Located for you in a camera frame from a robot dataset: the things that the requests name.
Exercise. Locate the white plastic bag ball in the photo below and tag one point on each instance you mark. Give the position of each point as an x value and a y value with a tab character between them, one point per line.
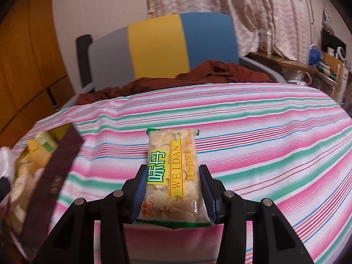
7	164

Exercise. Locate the gold tin box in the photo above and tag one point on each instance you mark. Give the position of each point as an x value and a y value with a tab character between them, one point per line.
48	183

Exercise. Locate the white box on desk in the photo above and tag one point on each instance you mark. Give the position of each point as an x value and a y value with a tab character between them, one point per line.
265	41

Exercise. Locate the grey yellow blue chair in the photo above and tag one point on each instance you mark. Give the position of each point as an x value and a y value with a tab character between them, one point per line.
160	47

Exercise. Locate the patterned beige curtain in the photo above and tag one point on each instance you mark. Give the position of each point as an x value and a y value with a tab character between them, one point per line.
286	20

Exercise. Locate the wooden side desk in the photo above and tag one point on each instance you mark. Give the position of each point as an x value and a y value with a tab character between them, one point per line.
285	64

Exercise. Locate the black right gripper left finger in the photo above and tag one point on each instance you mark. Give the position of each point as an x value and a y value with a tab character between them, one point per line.
72	238

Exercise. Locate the striped pink green bedsheet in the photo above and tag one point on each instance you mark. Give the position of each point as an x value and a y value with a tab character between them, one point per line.
289	143

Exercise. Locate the wooden wardrobe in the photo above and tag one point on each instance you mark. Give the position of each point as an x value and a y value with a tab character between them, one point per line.
34	80

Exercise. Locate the dark red blanket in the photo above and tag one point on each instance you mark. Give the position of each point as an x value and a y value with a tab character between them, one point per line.
207	72

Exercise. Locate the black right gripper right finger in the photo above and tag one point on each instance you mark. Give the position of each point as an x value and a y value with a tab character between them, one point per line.
274	239

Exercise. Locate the yellow sock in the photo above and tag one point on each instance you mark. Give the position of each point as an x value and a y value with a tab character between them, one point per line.
36	158

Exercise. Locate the blue round object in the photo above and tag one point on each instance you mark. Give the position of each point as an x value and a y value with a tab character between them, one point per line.
314	55

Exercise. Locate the small green white box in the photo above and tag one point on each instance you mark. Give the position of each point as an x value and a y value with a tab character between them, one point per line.
43	139

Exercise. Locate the beige ointment box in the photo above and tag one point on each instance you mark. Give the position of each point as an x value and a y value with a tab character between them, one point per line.
21	194

